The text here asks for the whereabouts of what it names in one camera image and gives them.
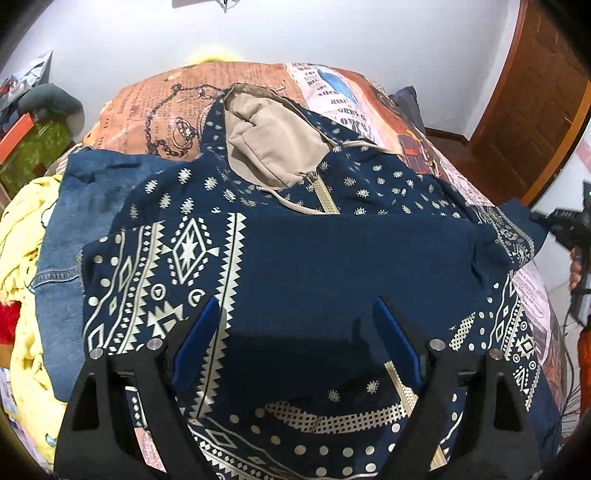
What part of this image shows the red cloth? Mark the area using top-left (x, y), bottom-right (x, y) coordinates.
top-left (0, 300), bottom-right (21, 347)

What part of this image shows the silver printed bag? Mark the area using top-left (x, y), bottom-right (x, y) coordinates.
top-left (0, 51), bottom-right (54, 116)

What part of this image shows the orange box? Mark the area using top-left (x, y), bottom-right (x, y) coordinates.
top-left (0, 113), bottom-right (38, 162)

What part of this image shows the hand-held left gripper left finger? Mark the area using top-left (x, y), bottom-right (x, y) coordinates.
top-left (53, 295), bottom-right (222, 480)

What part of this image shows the yellow fluffy object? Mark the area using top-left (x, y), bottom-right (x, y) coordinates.
top-left (187, 46), bottom-right (241, 65)

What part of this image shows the black cable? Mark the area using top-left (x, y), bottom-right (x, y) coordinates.
top-left (560, 302), bottom-right (583, 416)

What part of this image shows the blue denim garment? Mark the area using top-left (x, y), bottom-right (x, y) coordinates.
top-left (34, 145), bottom-right (185, 402)

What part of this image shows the grey plush toy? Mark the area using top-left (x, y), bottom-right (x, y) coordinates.
top-left (18, 83), bottom-right (86, 123)

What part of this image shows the yellow cloth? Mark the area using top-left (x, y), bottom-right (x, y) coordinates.
top-left (0, 173), bottom-right (70, 472)

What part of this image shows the printed bedsheet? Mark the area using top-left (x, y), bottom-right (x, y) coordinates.
top-left (83, 60), bottom-right (568, 444)

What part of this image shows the dark blue bag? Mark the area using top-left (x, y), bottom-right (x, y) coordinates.
top-left (390, 85), bottom-right (426, 134)

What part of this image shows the person's right hand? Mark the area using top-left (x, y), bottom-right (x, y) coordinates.
top-left (569, 247), bottom-right (585, 291)

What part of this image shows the green box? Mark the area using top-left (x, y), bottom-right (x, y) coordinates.
top-left (0, 117), bottom-right (77, 195)

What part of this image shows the navy patterned hoodie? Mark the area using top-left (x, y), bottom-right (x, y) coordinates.
top-left (81, 83), bottom-right (561, 480)

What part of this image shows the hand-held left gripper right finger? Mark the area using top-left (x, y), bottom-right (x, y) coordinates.
top-left (373, 295), bottom-right (543, 480)

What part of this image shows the brown wooden door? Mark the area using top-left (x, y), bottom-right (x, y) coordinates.
top-left (466, 0), bottom-right (591, 208)

